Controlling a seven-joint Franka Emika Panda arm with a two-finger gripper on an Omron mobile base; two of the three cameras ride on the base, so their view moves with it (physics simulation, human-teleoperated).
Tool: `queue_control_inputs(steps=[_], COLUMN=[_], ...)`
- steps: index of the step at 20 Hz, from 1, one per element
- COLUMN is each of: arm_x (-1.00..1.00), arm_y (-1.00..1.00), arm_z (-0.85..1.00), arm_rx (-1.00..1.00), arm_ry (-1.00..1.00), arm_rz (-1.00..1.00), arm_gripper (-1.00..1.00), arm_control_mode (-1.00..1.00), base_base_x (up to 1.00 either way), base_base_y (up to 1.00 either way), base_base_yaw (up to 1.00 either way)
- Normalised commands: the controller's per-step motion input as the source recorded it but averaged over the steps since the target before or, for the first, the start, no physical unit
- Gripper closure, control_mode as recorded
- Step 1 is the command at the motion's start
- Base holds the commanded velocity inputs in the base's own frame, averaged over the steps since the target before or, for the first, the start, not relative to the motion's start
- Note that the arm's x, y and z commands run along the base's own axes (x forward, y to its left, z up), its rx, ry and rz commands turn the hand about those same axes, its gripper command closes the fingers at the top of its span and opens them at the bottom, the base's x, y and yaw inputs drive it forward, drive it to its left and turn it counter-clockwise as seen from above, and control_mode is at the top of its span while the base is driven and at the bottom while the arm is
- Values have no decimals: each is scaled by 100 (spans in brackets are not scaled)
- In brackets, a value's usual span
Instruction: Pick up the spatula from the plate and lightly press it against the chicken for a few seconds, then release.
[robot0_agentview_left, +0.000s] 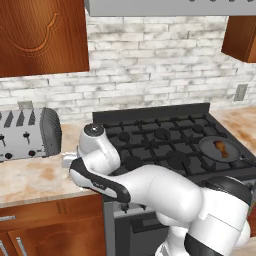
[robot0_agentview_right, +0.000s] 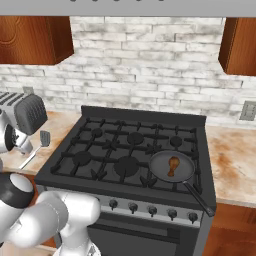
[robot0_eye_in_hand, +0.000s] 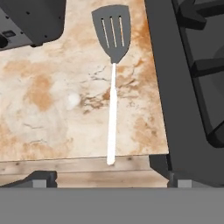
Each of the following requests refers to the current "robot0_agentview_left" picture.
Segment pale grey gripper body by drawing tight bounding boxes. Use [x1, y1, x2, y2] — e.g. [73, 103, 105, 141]
[61, 151, 80, 169]

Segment brown chicken drumstick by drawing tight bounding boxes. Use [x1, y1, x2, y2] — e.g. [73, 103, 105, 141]
[213, 139, 231, 159]

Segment silver four-slot toaster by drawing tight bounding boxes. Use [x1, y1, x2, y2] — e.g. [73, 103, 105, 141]
[0, 107, 63, 163]

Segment wooden drawer front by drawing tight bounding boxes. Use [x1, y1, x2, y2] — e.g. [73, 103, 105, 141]
[0, 194, 105, 233]

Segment wooden base cupboard door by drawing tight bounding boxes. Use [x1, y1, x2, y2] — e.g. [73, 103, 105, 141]
[0, 231, 10, 256]
[7, 215, 108, 256]

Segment black gas stove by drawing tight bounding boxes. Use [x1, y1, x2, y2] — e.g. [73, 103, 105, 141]
[92, 102, 256, 256]

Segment black oven door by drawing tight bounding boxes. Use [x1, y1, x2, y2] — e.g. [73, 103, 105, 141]
[114, 213, 172, 256]

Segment dark grey frying pan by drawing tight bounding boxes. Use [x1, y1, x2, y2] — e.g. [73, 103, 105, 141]
[198, 135, 256, 167]

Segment grey range hood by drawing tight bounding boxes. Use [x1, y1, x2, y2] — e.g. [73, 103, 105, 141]
[83, 0, 256, 18]

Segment grey wall socket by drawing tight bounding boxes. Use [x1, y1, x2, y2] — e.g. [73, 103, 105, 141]
[16, 100, 35, 111]
[233, 83, 250, 103]

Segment silver cupboard door handle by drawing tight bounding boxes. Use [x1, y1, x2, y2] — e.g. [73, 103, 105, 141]
[15, 236, 29, 256]
[0, 239, 8, 256]

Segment black oven door handle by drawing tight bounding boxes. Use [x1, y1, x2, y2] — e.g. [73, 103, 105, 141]
[129, 218, 169, 234]

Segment carved wooden wall cupboard door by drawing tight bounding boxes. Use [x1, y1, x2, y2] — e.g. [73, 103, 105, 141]
[0, 0, 91, 79]

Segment plain wooden wall cupboard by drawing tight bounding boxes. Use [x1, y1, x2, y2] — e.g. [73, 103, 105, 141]
[220, 15, 256, 64]

